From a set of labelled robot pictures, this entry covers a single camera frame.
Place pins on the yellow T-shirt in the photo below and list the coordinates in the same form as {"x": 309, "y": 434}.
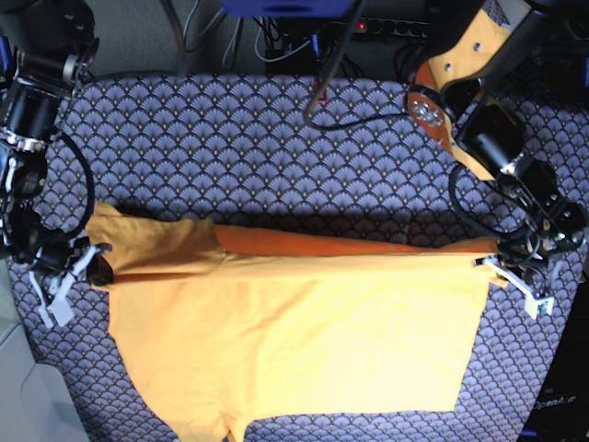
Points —
{"x": 218, "y": 326}

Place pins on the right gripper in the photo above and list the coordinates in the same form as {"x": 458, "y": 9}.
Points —
{"x": 45, "y": 251}

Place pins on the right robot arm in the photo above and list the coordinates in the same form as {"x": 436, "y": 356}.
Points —
{"x": 46, "y": 49}

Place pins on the red black clamp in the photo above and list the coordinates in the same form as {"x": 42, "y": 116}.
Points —
{"x": 320, "y": 91}

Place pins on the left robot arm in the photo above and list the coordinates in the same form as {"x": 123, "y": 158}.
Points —
{"x": 451, "y": 97}

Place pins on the black power strip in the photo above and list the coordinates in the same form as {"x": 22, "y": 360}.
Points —
{"x": 383, "y": 29}

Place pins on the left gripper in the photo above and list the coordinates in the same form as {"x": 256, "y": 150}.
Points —
{"x": 554, "y": 225}

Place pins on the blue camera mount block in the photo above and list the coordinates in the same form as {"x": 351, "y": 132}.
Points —
{"x": 286, "y": 8}

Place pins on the white plastic bin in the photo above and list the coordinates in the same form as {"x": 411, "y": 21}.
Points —
{"x": 35, "y": 402}

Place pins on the blue fan-pattern table cloth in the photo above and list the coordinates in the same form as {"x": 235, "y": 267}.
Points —
{"x": 235, "y": 148}

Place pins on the black OpenArm box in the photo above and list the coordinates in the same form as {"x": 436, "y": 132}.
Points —
{"x": 561, "y": 410}

